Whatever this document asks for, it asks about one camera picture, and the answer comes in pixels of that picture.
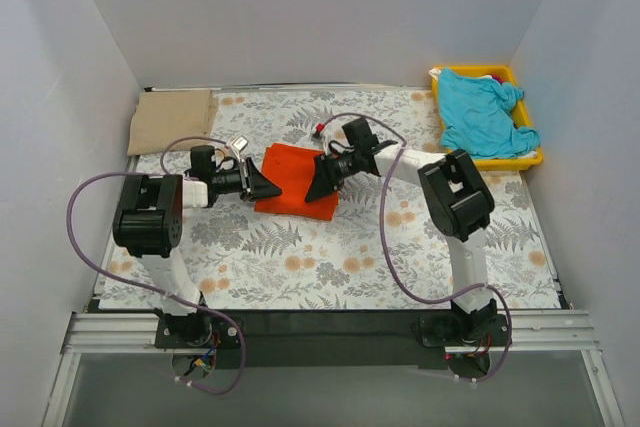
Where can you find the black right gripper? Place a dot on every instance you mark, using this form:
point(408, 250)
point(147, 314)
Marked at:
point(331, 170)

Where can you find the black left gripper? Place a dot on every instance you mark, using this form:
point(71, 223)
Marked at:
point(250, 180)

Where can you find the orange t shirt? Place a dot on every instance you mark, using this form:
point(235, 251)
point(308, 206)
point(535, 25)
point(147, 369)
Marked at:
point(292, 169)

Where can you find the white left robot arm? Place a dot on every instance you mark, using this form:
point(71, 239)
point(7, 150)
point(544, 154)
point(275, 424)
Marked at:
point(148, 223)

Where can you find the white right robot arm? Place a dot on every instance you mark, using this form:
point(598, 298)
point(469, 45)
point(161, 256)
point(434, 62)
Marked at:
point(458, 201)

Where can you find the floral patterned table mat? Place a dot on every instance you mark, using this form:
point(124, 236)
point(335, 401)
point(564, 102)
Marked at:
point(242, 259)

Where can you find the beige folded cloth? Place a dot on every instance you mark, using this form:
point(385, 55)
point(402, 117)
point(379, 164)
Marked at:
point(161, 118)

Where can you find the white cloth in bin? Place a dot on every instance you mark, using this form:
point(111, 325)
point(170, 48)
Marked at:
point(435, 73)

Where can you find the blue t shirt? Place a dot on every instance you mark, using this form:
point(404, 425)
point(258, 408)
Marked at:
point(476, 113)

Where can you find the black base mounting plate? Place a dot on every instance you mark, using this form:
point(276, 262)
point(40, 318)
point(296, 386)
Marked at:
point(337, 338)

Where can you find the magenta cloth in bin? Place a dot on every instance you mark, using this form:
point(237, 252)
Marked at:
point(497, 78)

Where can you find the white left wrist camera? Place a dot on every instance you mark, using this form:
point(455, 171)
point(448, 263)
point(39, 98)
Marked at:
point(237, 146)

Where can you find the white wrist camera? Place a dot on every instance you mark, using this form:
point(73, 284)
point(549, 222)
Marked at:
point(237, 146)
point(319, 137)

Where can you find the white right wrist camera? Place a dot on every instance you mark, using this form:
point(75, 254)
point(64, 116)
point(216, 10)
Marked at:
point(319, 137)

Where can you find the aluminium frame rail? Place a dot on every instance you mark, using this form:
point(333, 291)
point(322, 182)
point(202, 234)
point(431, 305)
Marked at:
point(533, 331)

